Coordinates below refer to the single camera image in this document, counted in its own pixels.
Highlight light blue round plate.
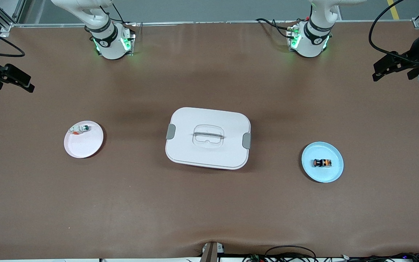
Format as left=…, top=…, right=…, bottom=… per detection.
left=301, top=142, right=344, bottom=183

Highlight black left base cable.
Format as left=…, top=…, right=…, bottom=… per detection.
left=255, top=17, right=304, bottom=39

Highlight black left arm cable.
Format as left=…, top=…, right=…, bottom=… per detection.
left=368, top=0, right=419, bottom=66

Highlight black cable tangle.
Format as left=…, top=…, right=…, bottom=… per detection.
left=340, top=252, right=419, bottom=262

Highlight black right base cable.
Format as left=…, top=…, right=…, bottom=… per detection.
left=100, top=3, right=137, bottom=40

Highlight black looped cable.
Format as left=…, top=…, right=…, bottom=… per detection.
left=264, top=245, right=318, bottom=262

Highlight green white switch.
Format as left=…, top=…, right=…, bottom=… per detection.
left=69, top=124, right=90, bottom=136

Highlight pink round plate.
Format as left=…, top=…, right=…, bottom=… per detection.
left=64, top=120, right=104, bottom=159

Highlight black base cable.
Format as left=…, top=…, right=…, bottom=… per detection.
left=255, top=17, right=304, bottom=39
left=100, top=3, right=137, bottom=40

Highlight brown grey edge bracket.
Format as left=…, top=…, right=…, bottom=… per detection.
left=200, top=241, right=225, bottom=262

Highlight white lidded storage box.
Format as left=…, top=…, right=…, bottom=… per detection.
left=165, top=107, right=251, bottom=170

